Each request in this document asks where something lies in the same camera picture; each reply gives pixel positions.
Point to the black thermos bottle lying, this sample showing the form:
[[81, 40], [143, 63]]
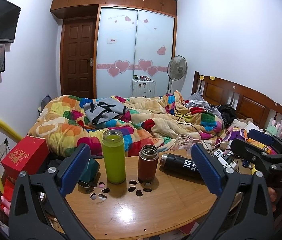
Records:
[[180, 166]]

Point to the wall-mounted black television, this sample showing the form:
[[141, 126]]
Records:
[[9, 15]]

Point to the white suitcase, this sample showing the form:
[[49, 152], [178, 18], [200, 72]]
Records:
[[143, 88]]

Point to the dark green mug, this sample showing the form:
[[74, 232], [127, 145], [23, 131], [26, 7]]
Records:
[[89, 174]]

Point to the standing electric fan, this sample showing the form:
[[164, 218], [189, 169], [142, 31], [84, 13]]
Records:
[[177, 68]]

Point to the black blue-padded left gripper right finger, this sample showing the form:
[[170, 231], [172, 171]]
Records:
[[242, 209]]

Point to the white sliding wardrobe with hearts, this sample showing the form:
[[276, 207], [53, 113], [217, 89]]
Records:
[[132, 44]]

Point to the wooden headboard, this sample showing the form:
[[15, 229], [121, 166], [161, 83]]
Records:
[[246, 102]]

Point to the red gift box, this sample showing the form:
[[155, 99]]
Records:
[[28, 155]]

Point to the brown wooden door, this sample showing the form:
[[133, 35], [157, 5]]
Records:
[[76, 58]]

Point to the wooden overhead cabinets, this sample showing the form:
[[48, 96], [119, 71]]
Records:
[[78, 8]]

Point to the green thermos bottle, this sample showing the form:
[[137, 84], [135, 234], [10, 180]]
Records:
[[114, 156]]

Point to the grey black garment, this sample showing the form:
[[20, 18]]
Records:
[[103, 110]]

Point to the red thermos cup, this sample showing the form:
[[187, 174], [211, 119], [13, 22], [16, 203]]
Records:
[[147, 163]]

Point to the clear glass jar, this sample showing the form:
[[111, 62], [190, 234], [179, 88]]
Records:
[[184, 142]]

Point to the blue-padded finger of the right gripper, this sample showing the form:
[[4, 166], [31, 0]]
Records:
[[260, 137]]

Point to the colourful patchwork quilt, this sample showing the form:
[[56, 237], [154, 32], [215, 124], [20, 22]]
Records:
[[156, 121]]

